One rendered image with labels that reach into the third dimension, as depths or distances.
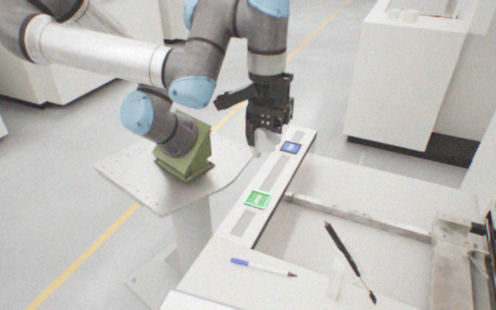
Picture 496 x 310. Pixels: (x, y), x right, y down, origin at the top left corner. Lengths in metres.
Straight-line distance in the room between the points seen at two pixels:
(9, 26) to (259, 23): 0.46
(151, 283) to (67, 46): 1.43
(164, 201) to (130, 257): 1.01
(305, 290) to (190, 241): 0.80
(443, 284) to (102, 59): 0.85
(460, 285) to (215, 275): 0.55
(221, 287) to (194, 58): 0.43
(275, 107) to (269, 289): 0.36
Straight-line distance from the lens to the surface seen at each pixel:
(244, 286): 0.72
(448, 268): 0.97
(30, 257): 2.33
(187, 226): 1.38
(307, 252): 0.97
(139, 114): 1.03
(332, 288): 0.70
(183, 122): 1.14
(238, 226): 0.83
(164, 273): 1.96
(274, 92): 0.69
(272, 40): 0.64
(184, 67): 0.62
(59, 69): 3.66
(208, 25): 0.65
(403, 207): 1.17
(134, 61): 0.65
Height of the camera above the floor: 1.56
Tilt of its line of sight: 36 degrees down
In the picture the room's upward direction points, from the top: straight up
